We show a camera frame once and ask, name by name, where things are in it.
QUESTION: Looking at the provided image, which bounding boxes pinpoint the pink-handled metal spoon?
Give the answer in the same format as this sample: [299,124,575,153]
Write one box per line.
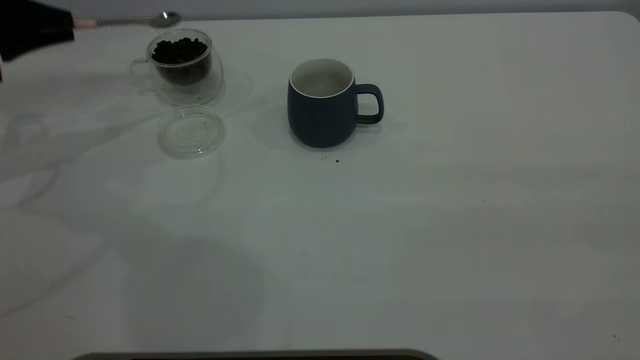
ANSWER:
[74,11,182,29]

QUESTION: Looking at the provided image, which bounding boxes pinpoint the clear round glass lid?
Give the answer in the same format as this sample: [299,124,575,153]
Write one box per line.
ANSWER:
[158,105,227,160]

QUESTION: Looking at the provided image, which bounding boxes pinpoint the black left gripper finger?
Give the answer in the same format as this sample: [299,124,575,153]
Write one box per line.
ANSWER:
[0,0,75,31]
[0,24,76,62]

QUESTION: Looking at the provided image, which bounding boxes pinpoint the clear double-wall glass cup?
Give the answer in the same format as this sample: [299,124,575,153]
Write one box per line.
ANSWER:
[129,28,225,107]

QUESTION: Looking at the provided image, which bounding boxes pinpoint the dark roasted coffee beans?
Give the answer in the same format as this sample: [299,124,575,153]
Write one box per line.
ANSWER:
[151,37,212,86]

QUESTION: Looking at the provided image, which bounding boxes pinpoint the dark grey ceramic mug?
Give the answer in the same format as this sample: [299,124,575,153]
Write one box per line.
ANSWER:
[287,58,385,149]

